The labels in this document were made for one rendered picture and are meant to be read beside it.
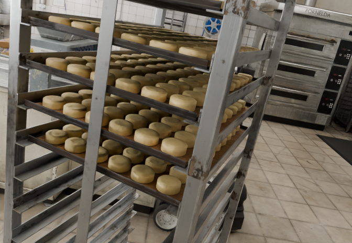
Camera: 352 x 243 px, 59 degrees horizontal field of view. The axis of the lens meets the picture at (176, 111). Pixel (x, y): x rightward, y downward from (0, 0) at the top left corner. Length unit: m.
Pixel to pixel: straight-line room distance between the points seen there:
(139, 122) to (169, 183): 0.15
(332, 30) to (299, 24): 0.57
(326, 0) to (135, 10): 3.68
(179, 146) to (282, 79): 5.14
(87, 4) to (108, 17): 5.98
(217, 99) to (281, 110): 5.34
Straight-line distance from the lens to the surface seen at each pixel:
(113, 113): 0.71
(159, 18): 1.22
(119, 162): 0.69
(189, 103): 0.55
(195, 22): 6.32
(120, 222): 1.44
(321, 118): 6.13
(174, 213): 0.60
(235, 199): 1.24
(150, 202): 2.42
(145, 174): 0.66
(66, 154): 0.73
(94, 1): 6.53
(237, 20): 0.48
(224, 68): 0.48
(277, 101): 5.68
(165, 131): 0.65
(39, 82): 2.14
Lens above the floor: 1.47
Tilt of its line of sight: 17 degrees down
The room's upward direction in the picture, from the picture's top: 11 degrees clockwise
